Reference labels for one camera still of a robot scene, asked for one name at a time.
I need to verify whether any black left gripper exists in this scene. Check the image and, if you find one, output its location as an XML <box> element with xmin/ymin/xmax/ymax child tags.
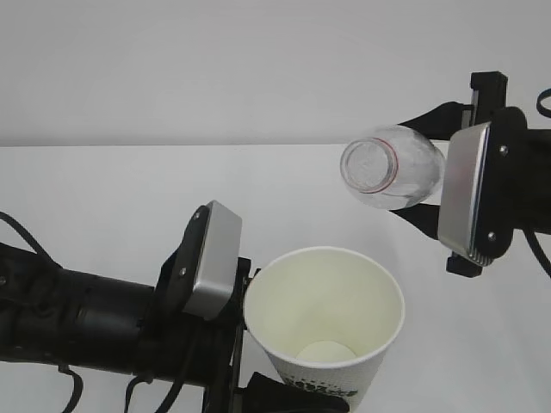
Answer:
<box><xmin>137</xmin><ymin>205</ymin><xmax>350</xmax><ymax>413</ymax></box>

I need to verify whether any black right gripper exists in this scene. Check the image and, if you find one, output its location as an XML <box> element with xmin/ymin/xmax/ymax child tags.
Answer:
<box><xmin>398</xmin><ymin>71</ymin><xmax>527</xmax><ymax>278</ymax></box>

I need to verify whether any clear plastic water bottle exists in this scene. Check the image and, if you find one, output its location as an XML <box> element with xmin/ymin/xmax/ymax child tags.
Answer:
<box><xmin>339</xmin><ymin>125</ymin><xmax>445</xmax><ymax>211</ymax></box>

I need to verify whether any white paper coffee cup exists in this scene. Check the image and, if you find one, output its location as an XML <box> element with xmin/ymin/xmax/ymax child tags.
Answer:
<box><xmin>243</xmin><ymin>246</ymin><xmax>406</xmax><ymax>410</ymax></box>

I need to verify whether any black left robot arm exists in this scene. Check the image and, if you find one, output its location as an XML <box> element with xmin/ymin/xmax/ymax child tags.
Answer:
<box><xmin>1</xmin><ymin>201</ymin><xmax>349</xmax><ymax>412</ymax></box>

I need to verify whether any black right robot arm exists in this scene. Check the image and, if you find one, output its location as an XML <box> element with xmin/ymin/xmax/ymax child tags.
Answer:
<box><xmin>395</xmin><ymin>71</ymin><xmax>550</xmax><ymax>278</ymax></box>

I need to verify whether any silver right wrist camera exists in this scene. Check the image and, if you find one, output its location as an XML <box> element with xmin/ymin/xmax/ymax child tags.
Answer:
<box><xmin>437</xmin><ymin>122</ymin><xmax>492</xmax><ymax>267</ymax></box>

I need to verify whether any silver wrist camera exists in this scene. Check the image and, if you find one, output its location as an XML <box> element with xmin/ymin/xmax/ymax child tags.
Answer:
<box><xmin>183</xmin><ymin>200</ymin><xmax>243</xmax><ymax>320</ymax></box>
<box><xmin>437</xmin><ymin>122</ymin><xmax>492</xmax><ymax>267</ymax></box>

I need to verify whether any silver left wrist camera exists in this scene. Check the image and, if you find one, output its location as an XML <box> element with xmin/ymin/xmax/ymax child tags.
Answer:
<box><xmin>183</xmin><ymin>200</ymin><xmax>243</xmax><ymax>320</ymax></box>

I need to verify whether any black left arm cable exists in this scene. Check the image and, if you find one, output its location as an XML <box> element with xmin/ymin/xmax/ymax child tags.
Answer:
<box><xmin>0</xmin><ymin>210</ymin><xmax>203</xmax><ymax>413</ymax></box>

